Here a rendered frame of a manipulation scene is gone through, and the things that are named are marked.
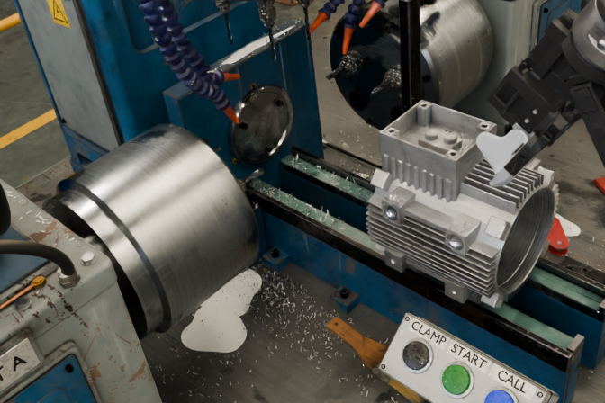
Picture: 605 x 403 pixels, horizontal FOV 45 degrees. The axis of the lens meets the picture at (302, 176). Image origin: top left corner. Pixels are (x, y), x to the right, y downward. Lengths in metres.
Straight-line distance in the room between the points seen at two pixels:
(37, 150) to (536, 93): 2.85
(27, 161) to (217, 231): 2.44
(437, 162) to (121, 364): 0.47
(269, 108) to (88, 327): 0.56
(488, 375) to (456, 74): 0.66
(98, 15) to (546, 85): 0.69
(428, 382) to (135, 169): 0.45
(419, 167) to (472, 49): 0.41
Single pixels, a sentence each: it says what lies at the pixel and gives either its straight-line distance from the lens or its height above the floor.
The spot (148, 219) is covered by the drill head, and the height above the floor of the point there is 1.13.
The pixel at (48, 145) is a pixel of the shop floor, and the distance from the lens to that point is 3.42.
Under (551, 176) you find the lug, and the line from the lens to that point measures 1.01.
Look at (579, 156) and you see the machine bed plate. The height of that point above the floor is 0.80.
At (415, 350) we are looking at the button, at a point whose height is 1.07.
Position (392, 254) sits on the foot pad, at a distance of 1.04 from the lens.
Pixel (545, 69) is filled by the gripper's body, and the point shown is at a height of 1.32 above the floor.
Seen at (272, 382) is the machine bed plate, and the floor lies 0.80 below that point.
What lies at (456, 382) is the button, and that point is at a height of 1.07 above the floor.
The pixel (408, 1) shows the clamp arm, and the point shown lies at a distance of 1.10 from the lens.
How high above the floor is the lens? 1.70
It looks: 37 degrees down
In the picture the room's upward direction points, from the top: 8 degrees counter-clockwise
